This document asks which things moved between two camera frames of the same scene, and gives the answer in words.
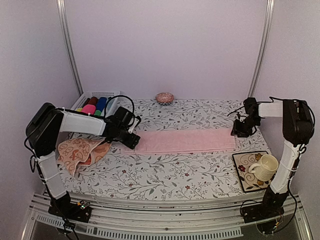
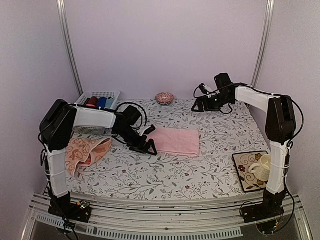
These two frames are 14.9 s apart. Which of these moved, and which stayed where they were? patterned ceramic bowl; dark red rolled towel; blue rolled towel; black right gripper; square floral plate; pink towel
Moved: pink towel; black right gripper
Stayed: patterned ceramic bowl; square floral plate; dark red rolled towel; blue rolled towel
